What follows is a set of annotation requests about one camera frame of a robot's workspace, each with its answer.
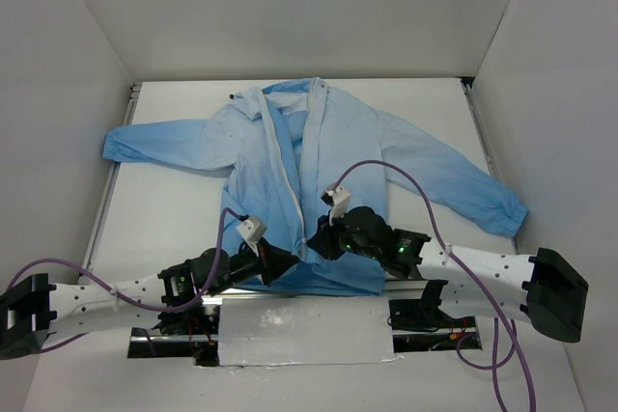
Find light blue zip jacket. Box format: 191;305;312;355
102;78;528;296

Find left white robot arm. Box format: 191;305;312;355
1;239;299;360

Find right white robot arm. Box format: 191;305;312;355
308;206;589;343

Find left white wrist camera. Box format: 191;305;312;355
236;215;267;256

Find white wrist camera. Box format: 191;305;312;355
236;215;267;256
321;184;351;226

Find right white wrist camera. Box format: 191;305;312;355
321;184;351;226

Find aluminium rail frame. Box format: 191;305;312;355
71;74;538;360

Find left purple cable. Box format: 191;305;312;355
7;207;250;353

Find purple cable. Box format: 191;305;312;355
7;207;250;353
335;159;537;412

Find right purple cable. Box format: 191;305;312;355
335;159;537;412

